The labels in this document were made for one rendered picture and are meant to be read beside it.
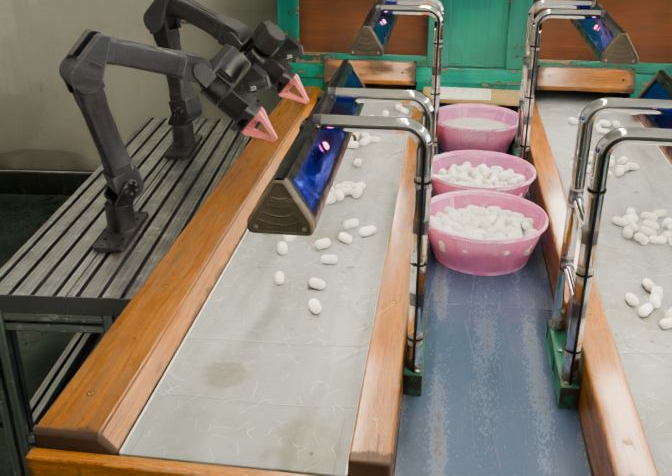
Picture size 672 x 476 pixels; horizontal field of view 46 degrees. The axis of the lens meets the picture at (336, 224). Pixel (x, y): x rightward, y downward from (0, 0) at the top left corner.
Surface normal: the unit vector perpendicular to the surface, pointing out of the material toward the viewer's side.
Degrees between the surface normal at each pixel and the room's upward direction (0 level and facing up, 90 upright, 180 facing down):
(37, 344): 0
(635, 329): 0
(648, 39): 90
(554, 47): 90
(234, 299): 0
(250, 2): 90
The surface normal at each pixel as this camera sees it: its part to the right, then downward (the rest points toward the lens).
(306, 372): 0.00, -0.91
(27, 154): -0.07, 0.40
